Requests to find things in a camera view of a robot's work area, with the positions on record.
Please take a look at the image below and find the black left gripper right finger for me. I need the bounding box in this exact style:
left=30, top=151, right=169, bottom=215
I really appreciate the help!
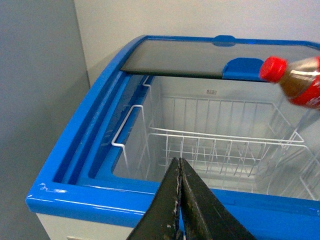
left=179, top=158, right=255, bottom=240

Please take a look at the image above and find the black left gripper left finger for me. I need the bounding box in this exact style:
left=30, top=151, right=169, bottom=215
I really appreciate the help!
left=127, top=158, right=183, bottom=240

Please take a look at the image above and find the sliding glass lid blue handle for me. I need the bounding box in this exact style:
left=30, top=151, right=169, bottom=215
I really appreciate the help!
left=119, top=39, right=320, bottom=83

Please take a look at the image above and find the cola bottle red cap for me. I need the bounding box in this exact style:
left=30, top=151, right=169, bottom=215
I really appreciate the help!
left=258, top=55, right=320, bottom=111

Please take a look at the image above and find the white blue chest freezer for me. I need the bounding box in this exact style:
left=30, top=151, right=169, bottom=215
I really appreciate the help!
left=26, top=36, right=320, bottom=240

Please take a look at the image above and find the white wire basket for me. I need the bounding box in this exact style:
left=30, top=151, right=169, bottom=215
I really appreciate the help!
left=111, top=76, right=320, bottom=201

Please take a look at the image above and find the rear glass lid blue handle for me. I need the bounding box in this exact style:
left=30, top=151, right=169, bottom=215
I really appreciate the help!
left=139, top=34, right=320, bottom=51

